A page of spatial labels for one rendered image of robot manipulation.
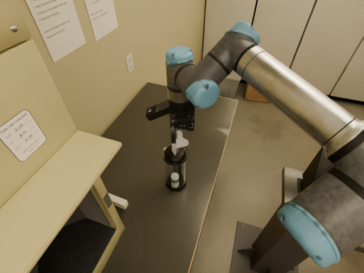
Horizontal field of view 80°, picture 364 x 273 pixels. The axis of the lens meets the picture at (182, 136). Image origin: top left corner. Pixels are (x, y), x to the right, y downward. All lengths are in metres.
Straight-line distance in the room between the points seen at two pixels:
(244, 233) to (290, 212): 1.57
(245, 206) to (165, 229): 1.27
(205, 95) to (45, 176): 0.37
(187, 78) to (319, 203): 0.37
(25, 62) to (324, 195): 0.54
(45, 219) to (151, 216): 0.63
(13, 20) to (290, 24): 2.99
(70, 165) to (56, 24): 0.72
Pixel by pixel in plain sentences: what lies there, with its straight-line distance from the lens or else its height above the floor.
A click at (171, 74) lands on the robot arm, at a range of 0.61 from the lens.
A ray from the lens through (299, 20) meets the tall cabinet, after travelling 3.19.
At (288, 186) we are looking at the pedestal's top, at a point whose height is 0.94.
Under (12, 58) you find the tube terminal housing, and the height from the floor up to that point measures 1.70.
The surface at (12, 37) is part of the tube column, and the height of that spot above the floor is 1.72.
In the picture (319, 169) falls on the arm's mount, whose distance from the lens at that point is 1.04.
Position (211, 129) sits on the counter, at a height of 0.94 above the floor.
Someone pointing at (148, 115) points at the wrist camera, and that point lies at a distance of 0.74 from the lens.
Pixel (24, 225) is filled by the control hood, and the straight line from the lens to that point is 0.44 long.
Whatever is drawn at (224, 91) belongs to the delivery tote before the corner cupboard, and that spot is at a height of 0.10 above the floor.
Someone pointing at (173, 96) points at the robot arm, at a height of 1.47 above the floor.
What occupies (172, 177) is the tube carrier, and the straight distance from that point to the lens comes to 0.96.
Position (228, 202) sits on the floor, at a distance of 2.12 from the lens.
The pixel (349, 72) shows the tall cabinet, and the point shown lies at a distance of 3.55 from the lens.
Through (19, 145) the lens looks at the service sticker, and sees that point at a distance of 0.46.
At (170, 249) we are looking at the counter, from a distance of 0.95.
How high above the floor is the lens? 1.85
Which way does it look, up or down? 46 degrees down
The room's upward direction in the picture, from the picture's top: straight up
